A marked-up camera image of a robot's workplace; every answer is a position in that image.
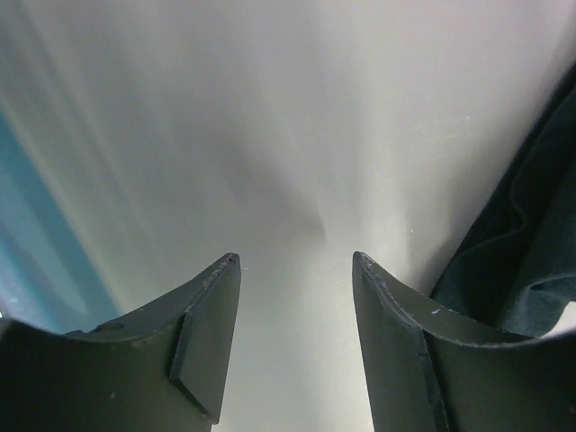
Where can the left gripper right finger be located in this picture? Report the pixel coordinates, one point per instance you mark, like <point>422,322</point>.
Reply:
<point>428,368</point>

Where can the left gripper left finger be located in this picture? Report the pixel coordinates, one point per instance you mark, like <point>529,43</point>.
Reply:
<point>161,367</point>

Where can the black t shirt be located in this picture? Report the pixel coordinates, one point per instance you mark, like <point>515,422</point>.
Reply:
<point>515,268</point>

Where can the blue laundry basket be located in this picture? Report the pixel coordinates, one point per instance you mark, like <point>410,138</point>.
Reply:
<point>47,279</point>

